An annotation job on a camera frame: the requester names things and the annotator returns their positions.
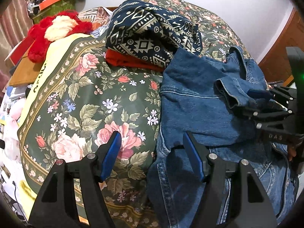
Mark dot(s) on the striped brown curtain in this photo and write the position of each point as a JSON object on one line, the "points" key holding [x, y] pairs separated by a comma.
{"points": [[15, 23]]}

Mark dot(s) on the red plush toy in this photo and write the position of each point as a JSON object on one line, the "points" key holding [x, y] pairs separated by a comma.
{"points": [[53, 28]]}

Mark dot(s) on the wooden board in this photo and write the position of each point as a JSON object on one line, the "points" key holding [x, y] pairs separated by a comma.
{"points": [[26, 72]]}

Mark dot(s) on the red box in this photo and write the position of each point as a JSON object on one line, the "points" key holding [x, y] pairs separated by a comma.
{"points": [[19, 50]]}

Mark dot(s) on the green storage box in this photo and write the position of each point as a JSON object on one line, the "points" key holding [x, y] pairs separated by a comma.
{"points": [[54, 9]]}

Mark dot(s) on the red folded garment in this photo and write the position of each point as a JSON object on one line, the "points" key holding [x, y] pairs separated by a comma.
{"points": [[122, 60]]}

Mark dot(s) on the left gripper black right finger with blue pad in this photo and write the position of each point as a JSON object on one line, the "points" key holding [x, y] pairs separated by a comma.
{"points": [[233, 194]]}

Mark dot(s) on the person's right hand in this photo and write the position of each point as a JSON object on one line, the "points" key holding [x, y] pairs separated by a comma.
{"points": [[291, 152]]}

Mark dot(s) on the blue denim jacket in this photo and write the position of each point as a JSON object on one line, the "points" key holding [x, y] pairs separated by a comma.
{"points": [[199, 94]]}

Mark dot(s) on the orange box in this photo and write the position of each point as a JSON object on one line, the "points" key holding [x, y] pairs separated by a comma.
{"points": [[46, 3]]}

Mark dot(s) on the brown wooden door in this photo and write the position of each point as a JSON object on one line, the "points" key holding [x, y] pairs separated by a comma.
{"points": [[275, 65]]}

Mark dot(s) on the floral green bedspread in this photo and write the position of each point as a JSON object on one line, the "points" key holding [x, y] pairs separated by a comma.
{"points": [[78, 107]]}

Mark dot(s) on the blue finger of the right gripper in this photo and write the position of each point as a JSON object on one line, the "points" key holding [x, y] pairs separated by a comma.
{"points": [[259, 94]]}

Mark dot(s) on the navy patterned folded cloth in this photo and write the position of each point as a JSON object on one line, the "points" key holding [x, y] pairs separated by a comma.
{"points": [[151, 33]]}

